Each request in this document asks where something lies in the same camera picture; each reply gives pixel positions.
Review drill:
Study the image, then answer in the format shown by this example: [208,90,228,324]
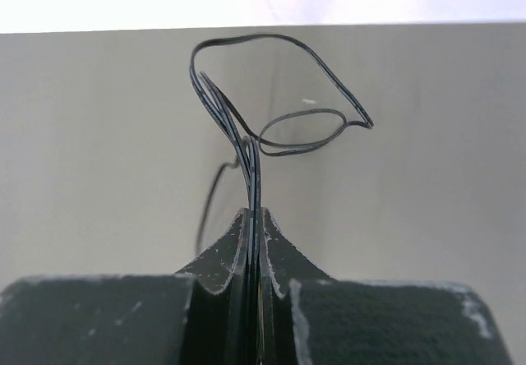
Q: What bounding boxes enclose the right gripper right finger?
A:
[260,209,512,364]

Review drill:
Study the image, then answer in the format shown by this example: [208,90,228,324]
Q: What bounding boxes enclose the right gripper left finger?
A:
[1,209,251,364]

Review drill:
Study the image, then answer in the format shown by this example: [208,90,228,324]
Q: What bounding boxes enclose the thin black adapter cord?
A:
[188,34,375,365]

